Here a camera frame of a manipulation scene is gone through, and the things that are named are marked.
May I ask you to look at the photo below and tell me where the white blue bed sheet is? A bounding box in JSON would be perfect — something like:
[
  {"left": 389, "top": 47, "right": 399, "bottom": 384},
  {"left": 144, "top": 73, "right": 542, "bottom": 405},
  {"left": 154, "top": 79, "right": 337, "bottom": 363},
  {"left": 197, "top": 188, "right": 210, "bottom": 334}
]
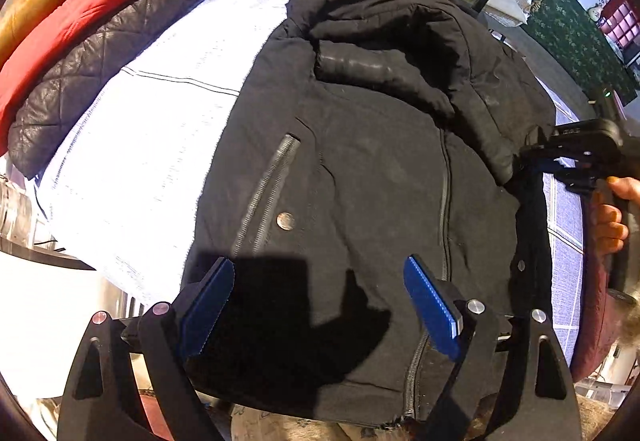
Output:
[{"left": 37, "top": 0, "right": 582, "bottom": 354}]

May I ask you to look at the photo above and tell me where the black quilted leather jacket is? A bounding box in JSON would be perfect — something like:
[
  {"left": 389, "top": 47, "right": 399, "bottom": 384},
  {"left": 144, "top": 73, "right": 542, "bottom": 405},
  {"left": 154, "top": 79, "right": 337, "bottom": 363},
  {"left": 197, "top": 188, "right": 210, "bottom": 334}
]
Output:
[{"left": 8, "top": 0, "right": 202, "bottom": 179}]

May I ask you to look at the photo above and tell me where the red cabinet with drawers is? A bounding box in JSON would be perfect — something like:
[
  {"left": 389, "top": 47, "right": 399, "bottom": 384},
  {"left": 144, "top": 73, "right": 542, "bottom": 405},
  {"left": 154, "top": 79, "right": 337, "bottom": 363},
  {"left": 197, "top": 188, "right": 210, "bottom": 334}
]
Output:
[{"left": 599, "top": 0, "right": 639, "bottom": 51}]

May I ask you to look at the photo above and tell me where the dark red blanket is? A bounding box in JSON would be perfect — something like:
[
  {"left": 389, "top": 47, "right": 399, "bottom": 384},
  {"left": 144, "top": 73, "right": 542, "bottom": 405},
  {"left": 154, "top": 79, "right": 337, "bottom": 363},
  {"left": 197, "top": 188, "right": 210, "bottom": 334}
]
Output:
[{"left": 570, "top": 198, "right": 620, "bottom": 383}]

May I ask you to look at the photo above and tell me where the green patterned rug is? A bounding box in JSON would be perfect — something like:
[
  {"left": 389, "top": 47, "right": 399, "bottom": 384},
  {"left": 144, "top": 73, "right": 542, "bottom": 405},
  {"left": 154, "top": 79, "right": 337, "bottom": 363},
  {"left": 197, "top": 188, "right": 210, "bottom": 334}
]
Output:
[{"left": 524, "top": 0, "right": 639, "bottom": 104}]

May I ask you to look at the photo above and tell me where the black hooded winter jacket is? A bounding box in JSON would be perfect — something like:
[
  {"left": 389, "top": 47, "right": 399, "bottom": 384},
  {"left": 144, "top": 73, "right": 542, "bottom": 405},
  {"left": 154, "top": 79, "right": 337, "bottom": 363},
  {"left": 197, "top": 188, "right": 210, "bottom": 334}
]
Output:
[{"left": 183, "top": 0, "right": 555, "bottom": 426}]

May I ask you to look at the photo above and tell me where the right hand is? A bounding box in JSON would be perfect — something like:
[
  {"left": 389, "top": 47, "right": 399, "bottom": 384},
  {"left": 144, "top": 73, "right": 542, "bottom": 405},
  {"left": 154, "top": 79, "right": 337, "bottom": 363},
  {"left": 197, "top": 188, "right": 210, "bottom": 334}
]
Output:
[{"left": 592, "top": 177, "right": 640, "bottom": 259}]

